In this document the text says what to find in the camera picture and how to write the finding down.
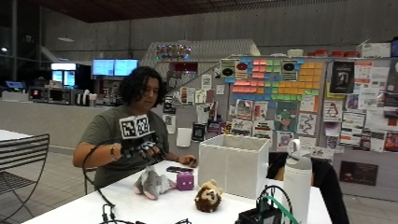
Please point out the row of red containers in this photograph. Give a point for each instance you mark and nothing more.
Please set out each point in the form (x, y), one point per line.
(331, 53)

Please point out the brown lion soft toy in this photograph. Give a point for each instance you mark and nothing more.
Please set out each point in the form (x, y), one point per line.
(208, 196)

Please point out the small blue screen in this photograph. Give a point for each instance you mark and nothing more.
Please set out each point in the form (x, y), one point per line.
(15, 84)

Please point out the grey soft toy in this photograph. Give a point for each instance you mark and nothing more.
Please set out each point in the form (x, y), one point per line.
(152, 185)

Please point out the lit drinks fridge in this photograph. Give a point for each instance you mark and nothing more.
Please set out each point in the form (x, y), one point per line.
(63, 78)

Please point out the white hanging paper sheet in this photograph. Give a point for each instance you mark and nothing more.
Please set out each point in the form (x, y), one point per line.
(184, 137)

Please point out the white cube of black markers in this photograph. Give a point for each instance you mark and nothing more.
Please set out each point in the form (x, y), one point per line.
(134, 126)

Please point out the dark landscape poster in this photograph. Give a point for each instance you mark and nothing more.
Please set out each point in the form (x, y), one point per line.
(358, 173)

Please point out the white fabric storage box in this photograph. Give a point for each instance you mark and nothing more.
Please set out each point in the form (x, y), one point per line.
(234, 165)

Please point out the wall of coloured sticky notes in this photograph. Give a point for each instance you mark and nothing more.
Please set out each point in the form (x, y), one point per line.
(286, 84)

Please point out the microwave oven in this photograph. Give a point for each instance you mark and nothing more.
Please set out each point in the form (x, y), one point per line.
(49, 95)

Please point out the black electronics box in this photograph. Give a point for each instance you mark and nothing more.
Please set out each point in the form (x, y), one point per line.
(257, 216)

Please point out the grey service counter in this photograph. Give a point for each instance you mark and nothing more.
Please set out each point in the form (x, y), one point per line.
(41, 121)

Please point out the small black flat object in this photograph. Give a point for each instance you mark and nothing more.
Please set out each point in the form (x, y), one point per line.
(178, 169)

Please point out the white cardboard box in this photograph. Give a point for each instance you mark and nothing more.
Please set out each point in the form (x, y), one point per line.
(374, 49)

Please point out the white water bottle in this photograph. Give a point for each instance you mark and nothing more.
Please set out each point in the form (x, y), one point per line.
(297, 183)

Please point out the chair with black jacket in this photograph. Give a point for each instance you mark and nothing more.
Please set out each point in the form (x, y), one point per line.
(329, 183)

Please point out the lit white sign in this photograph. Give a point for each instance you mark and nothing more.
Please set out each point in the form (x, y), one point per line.
(63, 66)

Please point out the blue wall monitor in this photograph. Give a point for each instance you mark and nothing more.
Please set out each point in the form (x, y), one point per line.
(103, 67)
(125, 67)

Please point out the the person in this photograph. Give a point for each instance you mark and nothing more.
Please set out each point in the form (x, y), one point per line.
(104, 130)

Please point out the black slatted metal chair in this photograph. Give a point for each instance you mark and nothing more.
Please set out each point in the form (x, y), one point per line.
(20, 149)

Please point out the purple cube toy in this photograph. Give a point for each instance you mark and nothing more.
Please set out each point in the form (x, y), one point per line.
(185, 181)

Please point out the grey notice board with flyers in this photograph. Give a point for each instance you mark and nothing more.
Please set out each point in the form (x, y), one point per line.
(365, 124)

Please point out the black portrait poster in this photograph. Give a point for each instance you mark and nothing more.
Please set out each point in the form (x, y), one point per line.
(342, 77)

